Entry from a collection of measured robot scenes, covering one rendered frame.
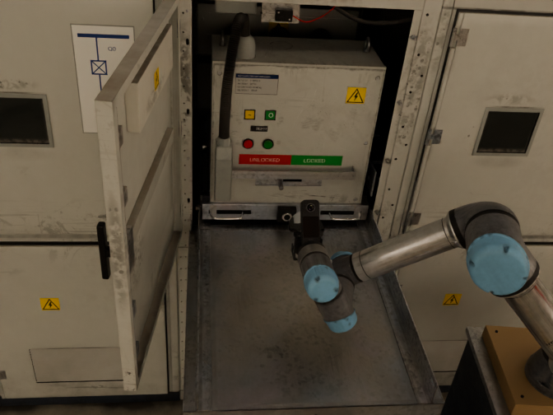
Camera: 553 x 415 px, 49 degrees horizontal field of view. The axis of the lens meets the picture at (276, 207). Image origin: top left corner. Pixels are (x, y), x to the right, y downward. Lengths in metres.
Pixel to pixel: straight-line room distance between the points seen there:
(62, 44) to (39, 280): 0.81
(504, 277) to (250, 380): 0.64
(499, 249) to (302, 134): 0.78
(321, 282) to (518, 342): 0.72
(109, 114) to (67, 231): 0.95
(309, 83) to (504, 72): 0.55
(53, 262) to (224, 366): 0.75
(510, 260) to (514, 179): 0.79
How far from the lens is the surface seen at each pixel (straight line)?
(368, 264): 1.50
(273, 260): 1.85
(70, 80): 1.71
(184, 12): 1.63
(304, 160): 1.88
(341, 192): 1.97
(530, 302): 1.39
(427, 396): 1.57
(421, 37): 1.74
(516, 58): 1.85
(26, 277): 2.12
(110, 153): 1.10
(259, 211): 1.95
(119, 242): 1.21
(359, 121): 1.85
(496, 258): 1.29
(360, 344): 1.64
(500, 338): 1.87
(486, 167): 1.99
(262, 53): 1.80
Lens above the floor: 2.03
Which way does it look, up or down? 35 degrees down
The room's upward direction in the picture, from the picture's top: 5 degrees clockwise
